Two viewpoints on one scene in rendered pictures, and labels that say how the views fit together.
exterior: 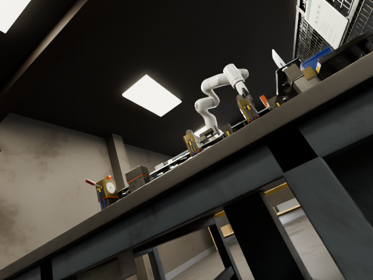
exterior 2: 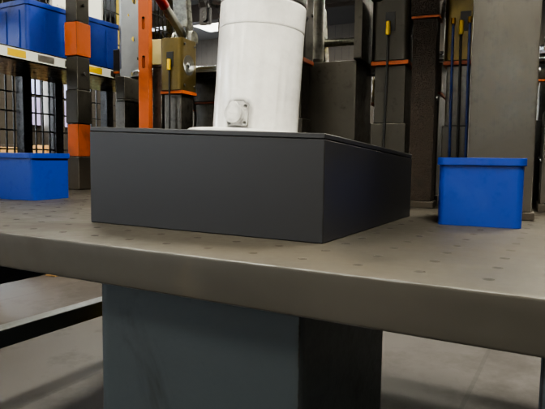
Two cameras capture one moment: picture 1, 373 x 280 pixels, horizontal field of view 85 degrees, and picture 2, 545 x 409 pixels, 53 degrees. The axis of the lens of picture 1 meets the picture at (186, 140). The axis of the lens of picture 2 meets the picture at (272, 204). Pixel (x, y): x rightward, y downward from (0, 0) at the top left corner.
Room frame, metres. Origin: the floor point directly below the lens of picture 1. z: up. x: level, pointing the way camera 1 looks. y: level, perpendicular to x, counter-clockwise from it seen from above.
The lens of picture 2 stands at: (2.54, -0.11, 0.79)
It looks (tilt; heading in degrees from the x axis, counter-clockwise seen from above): 5 degrees down; 188
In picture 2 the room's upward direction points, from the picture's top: 1 degrees clockwise
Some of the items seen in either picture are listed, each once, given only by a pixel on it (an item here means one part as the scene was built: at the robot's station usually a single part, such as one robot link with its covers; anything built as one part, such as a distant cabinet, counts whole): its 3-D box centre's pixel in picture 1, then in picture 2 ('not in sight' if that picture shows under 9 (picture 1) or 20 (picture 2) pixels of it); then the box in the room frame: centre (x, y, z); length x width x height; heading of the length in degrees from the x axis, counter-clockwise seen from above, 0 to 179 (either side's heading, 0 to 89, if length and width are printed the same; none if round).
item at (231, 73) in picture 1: (233, 74); not in sight; (1.14, -0.47, 1.37); 0.09 x 0.08 x 0.13; 114
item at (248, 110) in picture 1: (260, 129); not in sight; (0.95, -0.35, 0.87); 0.12 x 0.07 x 0.35; 164
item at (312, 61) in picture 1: (320, 75); (57, 40); (1.12, -0.91, 1.10); 0.30 x 0.17 x 0.13; 158
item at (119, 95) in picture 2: not in sight; (135, 133); (1.06, -0.71, 0.85); 0.12 x 0.03 x 0.30; 164
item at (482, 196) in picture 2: not in sight; (481, 190); (1.75, 0.07, 0.75); 0.11 x 0.10 x 0.09; 74
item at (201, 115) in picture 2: not in sight; (209, 135); (1.14, -0.48, 0.84); 0.07 x 0.04 x 0.29; 74
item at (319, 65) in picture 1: (325, 93); (27, 65); (1.22, -0.93, 1.02); 0.90 x 0.22 x 0.03; 164
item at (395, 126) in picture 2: not in sight; (391, 105); (1.48, -0.04, 0.89); 0.12 x 0.07 x 0.38; 164
